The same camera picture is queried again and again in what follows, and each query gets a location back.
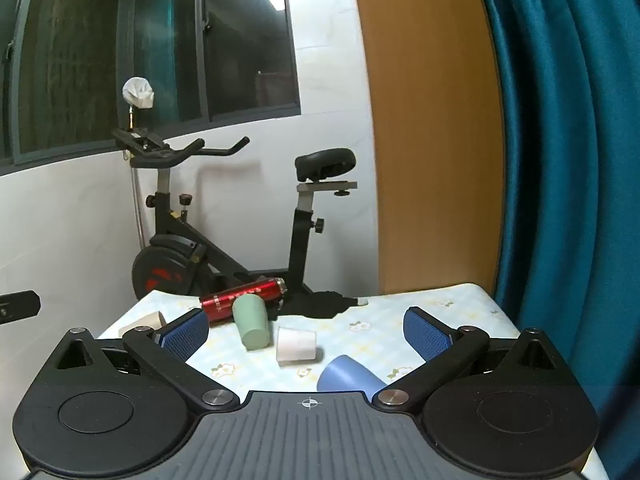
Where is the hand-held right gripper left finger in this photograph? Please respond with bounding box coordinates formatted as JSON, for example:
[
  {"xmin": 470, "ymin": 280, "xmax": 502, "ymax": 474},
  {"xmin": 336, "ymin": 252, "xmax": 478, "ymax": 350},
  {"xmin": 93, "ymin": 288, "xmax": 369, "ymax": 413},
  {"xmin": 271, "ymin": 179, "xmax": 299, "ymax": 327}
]
[{"xmin": 49, "ymin": 308, "xmax": 241, "ymax": 414}]

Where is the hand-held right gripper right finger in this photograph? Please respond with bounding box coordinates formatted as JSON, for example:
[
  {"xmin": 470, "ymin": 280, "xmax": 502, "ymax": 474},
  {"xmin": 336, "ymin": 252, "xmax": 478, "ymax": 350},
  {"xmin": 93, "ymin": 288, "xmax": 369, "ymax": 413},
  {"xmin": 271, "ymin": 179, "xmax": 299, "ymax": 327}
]
[{"xmin": 372, "ymin": 306, "xmax": 572, "ymax": 414}]

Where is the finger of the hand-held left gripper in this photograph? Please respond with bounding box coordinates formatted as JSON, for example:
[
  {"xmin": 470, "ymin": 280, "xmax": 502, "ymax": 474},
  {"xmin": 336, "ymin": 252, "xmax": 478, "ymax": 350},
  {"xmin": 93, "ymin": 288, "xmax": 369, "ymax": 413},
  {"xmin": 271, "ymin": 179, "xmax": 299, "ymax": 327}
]
[{"xmin": 0, "ymin": 290, "xmax": 42, "ymax": 327}]

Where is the beige cup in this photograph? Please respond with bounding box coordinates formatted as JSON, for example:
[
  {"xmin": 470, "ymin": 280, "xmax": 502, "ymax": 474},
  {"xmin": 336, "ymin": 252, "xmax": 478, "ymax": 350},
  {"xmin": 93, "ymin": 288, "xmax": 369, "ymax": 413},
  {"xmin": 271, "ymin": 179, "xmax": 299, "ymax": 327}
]
[{"xmin": 118, "ymin": 311, "xmax": 167, "ymax": 339}]

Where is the green cup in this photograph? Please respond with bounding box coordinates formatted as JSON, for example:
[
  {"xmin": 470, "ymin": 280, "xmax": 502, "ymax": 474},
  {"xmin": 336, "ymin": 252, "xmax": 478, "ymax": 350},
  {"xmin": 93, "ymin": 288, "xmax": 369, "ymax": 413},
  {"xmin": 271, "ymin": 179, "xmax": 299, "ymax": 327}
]
[{"xmin": 232, "ymin": 294, "xmax": 272, "ymax": 351}]

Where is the blue cup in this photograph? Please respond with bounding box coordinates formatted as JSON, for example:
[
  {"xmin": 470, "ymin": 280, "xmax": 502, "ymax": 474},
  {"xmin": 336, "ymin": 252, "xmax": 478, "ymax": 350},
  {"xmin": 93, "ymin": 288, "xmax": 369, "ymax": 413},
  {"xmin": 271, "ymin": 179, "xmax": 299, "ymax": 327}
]
[{"xmin": 316, "ymin": 354, "xmax": 388, "ymax": 395}]

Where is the white cup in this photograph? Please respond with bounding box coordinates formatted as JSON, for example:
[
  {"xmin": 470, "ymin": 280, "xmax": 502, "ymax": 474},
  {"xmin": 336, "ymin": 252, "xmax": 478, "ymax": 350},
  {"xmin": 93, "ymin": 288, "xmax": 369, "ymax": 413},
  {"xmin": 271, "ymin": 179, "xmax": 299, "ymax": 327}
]
[{"xmin": 276, "ymin": 326, "xmax": 319, "ymax": 365}]

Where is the red metal bottle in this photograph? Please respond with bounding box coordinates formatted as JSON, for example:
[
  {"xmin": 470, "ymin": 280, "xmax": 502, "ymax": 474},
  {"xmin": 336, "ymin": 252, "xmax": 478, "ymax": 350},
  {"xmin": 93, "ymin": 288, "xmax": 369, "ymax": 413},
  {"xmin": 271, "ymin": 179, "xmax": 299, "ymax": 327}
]
[{"xmin": 200, "ymin": 277, "xmax": 288, "ymax": 327}]

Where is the black exercise bike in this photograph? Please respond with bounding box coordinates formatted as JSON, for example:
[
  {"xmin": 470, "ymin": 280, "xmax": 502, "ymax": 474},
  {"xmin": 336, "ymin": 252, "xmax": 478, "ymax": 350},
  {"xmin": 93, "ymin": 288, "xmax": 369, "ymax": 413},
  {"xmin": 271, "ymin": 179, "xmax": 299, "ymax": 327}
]
[{"xmin": 111, "ymin": 127, "xmax": 359, "ymax": 312}]

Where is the black cloth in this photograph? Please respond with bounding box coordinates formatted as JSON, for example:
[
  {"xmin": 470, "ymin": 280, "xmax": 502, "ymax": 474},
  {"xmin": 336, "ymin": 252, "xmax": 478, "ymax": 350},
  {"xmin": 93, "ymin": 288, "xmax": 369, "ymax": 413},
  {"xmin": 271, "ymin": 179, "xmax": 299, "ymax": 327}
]
[{"xmin": 270, "ymin": 290, "xmax": 362, "ymax": 320}]

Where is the wooden panel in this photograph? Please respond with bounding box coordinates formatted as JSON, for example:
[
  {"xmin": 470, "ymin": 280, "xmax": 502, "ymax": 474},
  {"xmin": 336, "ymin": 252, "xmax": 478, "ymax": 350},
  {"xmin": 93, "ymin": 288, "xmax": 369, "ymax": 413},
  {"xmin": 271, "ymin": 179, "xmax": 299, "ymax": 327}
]
[{"xmin": 348, "ymin": 0, "xmax": 507, "ymax": 297}]

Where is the teal curtain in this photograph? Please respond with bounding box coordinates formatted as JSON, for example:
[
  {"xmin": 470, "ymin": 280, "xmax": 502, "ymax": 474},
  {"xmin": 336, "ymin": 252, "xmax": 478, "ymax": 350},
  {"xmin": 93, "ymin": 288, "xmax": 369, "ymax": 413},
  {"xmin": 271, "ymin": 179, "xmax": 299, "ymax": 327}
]
[{"xmin": 470, "ymin": 0, "xmax": 640, "ymax": 480}]

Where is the white cloth bundle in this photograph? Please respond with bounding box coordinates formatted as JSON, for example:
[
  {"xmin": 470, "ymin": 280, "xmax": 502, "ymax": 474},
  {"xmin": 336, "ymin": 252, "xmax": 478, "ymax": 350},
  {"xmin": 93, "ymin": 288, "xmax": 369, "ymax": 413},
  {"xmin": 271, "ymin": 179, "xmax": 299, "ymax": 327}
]
[{"xmin": 121, "ymin": 76, "xmax": 154, "ymax": 110}]

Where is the grey framed window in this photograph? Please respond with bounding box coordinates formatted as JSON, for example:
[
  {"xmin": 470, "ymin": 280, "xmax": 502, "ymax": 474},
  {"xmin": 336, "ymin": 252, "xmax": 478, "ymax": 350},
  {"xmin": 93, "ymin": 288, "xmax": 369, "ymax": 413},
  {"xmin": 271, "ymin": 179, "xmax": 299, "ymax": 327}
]
[{"xmin": 0, "ymin": 0, "xmax": 303, "ymax": 166}]

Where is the grey wall pipe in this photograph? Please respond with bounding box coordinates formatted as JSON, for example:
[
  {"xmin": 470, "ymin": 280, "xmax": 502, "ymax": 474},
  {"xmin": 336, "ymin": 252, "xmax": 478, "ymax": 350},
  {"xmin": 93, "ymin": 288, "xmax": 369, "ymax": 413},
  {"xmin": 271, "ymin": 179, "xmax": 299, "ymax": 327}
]
[{"xmin": 131, "ymin": 165, "xmax": 146, "ymax": 250}]

